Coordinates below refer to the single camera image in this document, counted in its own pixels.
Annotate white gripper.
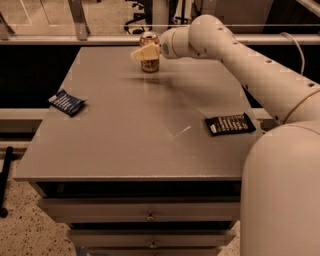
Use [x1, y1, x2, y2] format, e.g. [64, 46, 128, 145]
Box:
[131, 27, 192, 61]

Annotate orange soda can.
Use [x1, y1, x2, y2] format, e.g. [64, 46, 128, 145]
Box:
[140, 31, 159, 73]

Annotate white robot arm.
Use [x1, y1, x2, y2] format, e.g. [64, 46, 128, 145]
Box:
[132, 15, 320, 256]

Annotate black rxbar chocolate wrapper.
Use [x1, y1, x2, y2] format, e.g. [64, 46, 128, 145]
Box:
[204, 113, 256, 136]

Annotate black office chair base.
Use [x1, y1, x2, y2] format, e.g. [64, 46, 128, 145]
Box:
[124, 0, 153, 34]

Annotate metal railing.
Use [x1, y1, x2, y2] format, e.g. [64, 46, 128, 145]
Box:
[0, 0, 320, 45]

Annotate blue snack bar wrapper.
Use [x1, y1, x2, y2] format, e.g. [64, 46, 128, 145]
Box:
[48, 89, 85, 117]

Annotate grey drawer cabinet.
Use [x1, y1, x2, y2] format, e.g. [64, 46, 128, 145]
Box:
[14, 47, 261, 256]

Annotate top grey drawer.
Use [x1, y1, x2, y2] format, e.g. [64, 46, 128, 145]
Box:
[38, 199, 240, 223]

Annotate grey drawer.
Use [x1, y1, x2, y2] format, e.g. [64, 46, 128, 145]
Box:
[68, 230, 235, 249]
[38, 199, 240, 223]

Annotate black stand leg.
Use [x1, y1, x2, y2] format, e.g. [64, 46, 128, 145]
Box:
[0, 146, 14, 218]

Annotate white cable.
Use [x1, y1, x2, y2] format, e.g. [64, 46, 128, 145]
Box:
[280, 31, 306, 76]

